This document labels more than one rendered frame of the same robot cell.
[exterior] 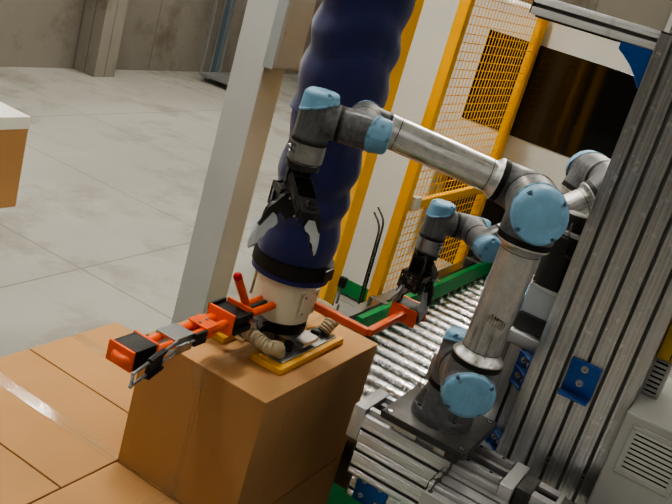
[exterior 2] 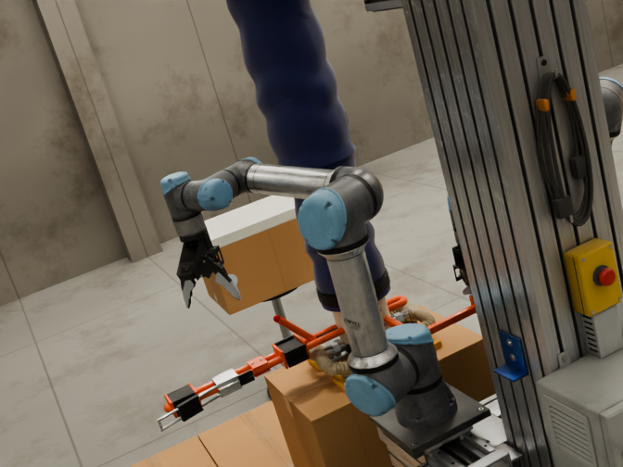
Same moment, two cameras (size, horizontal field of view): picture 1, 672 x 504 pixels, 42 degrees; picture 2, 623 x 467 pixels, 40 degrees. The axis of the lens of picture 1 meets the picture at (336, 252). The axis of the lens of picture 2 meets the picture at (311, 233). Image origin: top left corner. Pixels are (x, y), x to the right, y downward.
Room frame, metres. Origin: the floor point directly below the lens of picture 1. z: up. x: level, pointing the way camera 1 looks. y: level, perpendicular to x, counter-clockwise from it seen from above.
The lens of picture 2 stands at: (0.52, -1.58, 2.13)
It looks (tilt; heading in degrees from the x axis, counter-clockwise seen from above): 17 degrees down; 46
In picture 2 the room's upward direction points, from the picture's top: 16 degrees counter-clockwise
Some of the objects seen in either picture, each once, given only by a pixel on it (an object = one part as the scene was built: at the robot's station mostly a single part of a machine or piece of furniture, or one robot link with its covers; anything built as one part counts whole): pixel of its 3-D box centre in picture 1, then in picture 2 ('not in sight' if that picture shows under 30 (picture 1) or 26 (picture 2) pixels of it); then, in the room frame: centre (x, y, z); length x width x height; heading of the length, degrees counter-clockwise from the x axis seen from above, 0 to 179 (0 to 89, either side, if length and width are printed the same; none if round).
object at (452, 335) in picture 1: (463, 357); (409, 353); (1.92, -0.36, 1.20); 0.13 x 0.12 x 0.14; 2
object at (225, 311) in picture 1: (229, 316); (291, 350); (2.06, 0.21, 1.07); 0.10 x 0.08 x 0.06; 65
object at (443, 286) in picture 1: (430, 286); not in sight; (4.09, -0.49, 0.60); 1.60 x 0.11 x 0.09; 154
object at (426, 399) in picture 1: (447, 398); (422, 394); (1.93, -0.36, 1.09); 0.15 x 0.15 x 0.10
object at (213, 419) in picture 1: (253, 399); (387, 411); (2.27, 0.11, 0.74); 0.60 x 0.40 x 0.40; 154
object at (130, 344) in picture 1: (132, 350); (183, 399); (1.74, 0.37, 1.07); 0.08 x 0.07 x 0.05; 155
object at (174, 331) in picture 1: (173, 339); (226, 383); (1.86, 0.31, 1.07); 0.07 x 0.07 x 0.04; 65
